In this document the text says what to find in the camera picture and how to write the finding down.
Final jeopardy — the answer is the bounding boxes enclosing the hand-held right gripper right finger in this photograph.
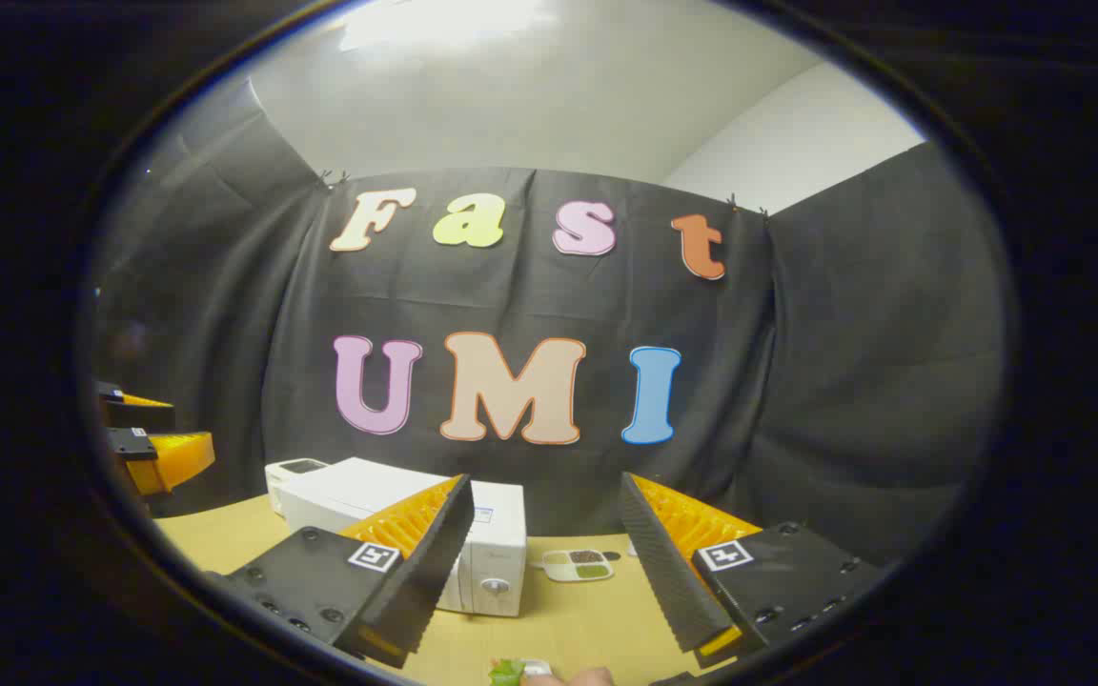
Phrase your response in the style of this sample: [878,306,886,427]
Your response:
[620,472,879,668]

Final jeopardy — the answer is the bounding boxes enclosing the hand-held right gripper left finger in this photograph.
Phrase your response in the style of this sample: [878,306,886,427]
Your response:
[209,474,476,668]

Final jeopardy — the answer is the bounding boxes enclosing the white microwave oven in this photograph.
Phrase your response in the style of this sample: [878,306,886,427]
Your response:
[279,457,528,618]

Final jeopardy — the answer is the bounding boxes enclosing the white compartment dish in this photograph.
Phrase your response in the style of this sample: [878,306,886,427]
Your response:
[539,549,615,583]

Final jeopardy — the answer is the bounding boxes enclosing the white toaster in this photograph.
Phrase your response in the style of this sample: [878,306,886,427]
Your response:
[264,457,331,518]

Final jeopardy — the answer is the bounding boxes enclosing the black backdrop cloth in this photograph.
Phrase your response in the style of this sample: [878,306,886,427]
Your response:
[91,81,1012,573]

